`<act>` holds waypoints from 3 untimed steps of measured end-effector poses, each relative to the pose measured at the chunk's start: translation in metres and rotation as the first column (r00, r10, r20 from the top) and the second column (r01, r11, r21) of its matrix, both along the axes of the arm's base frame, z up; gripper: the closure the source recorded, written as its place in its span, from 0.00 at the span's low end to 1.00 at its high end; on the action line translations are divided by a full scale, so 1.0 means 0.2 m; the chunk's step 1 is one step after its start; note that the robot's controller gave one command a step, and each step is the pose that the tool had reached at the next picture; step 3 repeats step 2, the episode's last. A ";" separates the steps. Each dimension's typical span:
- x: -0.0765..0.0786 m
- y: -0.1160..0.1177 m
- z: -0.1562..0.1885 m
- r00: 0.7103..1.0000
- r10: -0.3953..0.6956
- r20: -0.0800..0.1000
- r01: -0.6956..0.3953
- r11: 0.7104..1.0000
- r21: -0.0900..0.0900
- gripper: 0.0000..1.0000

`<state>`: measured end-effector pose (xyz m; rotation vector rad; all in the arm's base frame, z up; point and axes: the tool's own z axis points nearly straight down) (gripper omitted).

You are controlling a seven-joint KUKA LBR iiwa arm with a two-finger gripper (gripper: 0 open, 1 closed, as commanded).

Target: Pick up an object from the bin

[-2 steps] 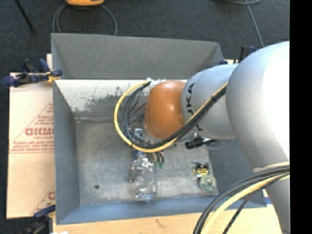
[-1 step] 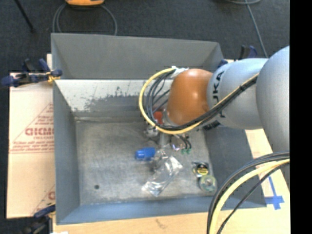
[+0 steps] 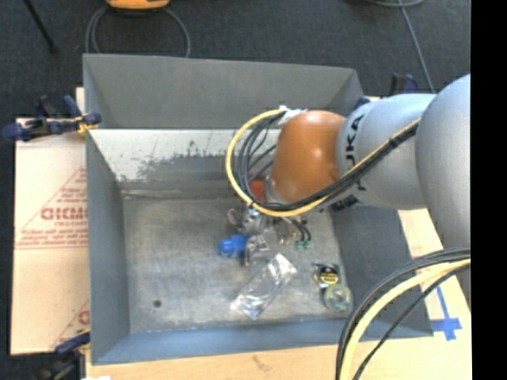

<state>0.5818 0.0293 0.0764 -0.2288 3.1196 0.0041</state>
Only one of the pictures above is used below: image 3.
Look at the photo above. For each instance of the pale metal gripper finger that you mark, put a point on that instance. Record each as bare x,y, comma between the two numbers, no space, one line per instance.
263,243
249,255

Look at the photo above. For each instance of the blue small toy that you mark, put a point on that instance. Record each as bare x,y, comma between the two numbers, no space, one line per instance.
230,246

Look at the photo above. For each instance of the red-orange round object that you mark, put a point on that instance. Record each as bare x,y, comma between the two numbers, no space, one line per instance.
257,190

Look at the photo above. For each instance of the clear plastic bottle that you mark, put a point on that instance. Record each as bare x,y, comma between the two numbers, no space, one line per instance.
265,287

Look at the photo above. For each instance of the grey metal bin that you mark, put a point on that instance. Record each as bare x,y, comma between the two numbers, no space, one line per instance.
178,251

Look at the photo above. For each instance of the black and yellow tape measure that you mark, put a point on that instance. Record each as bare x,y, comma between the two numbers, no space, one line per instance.
327,276

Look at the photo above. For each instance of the clear pale green tape roll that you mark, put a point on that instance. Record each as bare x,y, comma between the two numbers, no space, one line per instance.
337,297

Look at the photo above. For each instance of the brown cardboard board red print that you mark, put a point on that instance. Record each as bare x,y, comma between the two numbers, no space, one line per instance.
47,251

